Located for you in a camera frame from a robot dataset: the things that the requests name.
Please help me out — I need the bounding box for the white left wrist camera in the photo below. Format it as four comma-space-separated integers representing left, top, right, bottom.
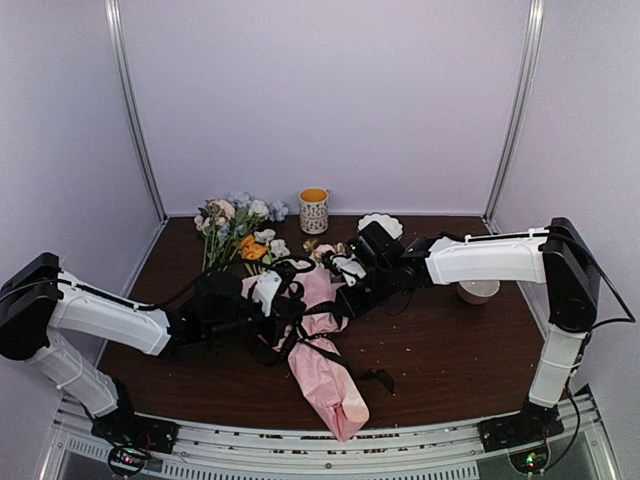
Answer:
249, 270, 283, 317

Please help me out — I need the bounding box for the aluminium frame post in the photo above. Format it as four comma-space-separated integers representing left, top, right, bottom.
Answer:
483, 0, 545, 231
104, 0, 168, 223

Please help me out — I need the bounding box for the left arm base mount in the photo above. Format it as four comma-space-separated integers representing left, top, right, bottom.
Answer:
91, 416, 179, 454

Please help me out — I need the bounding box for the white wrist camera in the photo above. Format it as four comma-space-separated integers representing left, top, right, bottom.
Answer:
323, 252, 367, 287
249, 270, 283, 317

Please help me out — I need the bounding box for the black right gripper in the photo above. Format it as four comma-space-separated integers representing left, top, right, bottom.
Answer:
333, 263, 398, 320

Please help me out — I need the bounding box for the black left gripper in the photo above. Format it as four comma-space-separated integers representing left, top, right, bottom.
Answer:
205, 298, 305, 347

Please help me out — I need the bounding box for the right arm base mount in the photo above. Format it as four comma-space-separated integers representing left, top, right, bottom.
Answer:
477, 414, 564, 453

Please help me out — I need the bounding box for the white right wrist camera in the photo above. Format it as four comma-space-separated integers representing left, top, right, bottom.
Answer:
323, 252, 367, 287

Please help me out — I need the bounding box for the black ribbon strap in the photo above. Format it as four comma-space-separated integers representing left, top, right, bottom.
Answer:
249, 279, 397, 396

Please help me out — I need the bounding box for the left aluminium frame post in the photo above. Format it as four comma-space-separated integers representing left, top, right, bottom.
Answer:
104, 0, 168, 223

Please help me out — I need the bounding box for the aluminium front rail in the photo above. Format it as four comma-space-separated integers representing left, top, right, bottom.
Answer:
36, 394, 621, 479

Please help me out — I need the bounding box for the white scalloped bowl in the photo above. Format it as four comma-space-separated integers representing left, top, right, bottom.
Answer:
357, 213, 403, 240

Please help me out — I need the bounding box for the plain white bowl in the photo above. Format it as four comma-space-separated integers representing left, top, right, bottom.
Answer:
457, 280, 500, 305

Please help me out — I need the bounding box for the floral mug with yellow inside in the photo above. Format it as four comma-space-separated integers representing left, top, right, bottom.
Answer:
299, 188, 329, 235

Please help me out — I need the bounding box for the right aluminium frame post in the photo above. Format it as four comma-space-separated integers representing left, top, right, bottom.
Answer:
483, 0, 545, 231

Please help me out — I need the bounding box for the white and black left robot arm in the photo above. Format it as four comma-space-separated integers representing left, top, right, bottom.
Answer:
1, 252, 313, 444

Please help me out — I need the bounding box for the orange fake flower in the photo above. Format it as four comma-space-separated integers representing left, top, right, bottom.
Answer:
239, 234, 268, 275

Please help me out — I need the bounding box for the pile of fake flowers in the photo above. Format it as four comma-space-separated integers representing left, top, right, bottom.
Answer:
194, 192, 291, 275

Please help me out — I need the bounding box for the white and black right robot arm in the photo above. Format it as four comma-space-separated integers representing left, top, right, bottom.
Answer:
323, 214, 602, 442

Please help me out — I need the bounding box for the pink wrapping paper sheet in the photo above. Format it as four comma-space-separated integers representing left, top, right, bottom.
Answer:
239, 269, 371, 444

